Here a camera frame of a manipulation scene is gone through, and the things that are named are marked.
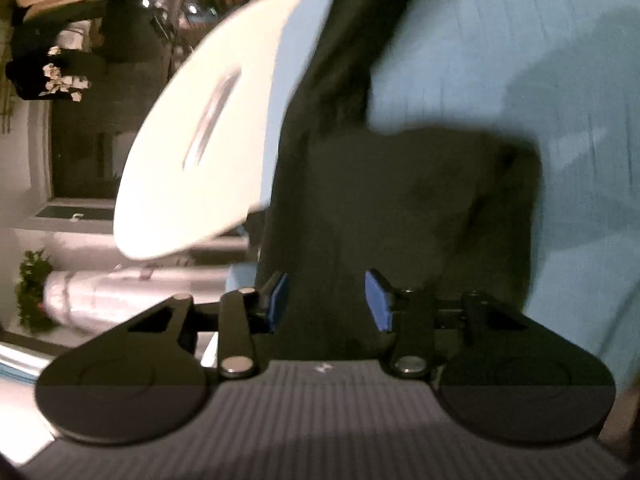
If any green potted plant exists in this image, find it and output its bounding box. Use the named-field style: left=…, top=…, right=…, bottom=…
left=15, top=249, right=58, bottom=334

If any light blue quilted bedspread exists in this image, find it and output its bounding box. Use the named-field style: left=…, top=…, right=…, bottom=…
left=224, top=0, right=640, bottom=391

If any black garment with striped lining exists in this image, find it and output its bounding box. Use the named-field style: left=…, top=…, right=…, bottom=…
left=257, top=0, right=541, bottom=360

